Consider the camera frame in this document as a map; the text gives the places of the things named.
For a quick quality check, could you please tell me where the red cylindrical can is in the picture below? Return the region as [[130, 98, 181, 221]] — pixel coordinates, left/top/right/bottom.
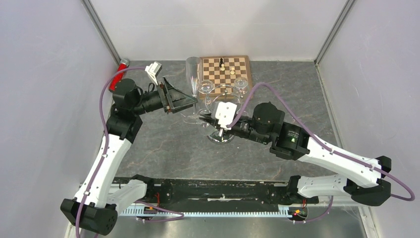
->
[[108, 59, 130, 92]]

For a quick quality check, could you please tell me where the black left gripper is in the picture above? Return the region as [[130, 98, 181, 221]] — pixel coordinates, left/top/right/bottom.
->
[[132, 76, 198, 115]]

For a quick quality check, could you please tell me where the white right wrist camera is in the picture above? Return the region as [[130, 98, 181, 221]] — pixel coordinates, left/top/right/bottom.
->
[[211, 101, 237, 130]]

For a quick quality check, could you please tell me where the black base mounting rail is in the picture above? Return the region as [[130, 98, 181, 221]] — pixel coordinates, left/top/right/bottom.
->
[[141, 177, 319, 213]]

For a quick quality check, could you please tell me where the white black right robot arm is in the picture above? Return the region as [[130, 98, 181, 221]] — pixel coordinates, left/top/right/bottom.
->
[[199, 102, 391, 206]]

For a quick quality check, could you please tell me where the chrome wine glass rack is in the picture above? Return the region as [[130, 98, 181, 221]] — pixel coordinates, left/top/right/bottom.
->
[[205, 85, 243, 145]]

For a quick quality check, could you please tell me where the white slotted cable duct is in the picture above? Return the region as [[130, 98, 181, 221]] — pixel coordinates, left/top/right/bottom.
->
[[120, 205, 292, 218]]

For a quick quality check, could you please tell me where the wooden chessboard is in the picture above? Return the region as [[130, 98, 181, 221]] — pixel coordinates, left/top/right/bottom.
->
[[201, 55, 254, 98]]

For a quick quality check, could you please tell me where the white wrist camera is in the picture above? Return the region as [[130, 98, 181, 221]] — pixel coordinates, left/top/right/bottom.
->
[[211, 101, 237, 130], [145, 61, 161, 86]]

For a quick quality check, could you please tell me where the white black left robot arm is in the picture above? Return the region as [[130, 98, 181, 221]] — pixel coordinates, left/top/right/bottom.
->
[[60, 78, 198, 236]]

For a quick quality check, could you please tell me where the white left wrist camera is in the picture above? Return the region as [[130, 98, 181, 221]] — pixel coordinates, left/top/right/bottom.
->
[[145, 61, 161, 86]]

